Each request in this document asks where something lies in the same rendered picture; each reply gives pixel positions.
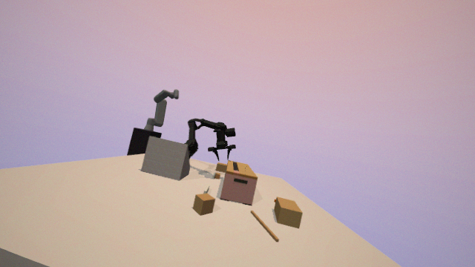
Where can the brown wooden stick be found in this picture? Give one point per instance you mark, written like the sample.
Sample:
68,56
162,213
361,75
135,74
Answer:
264,225

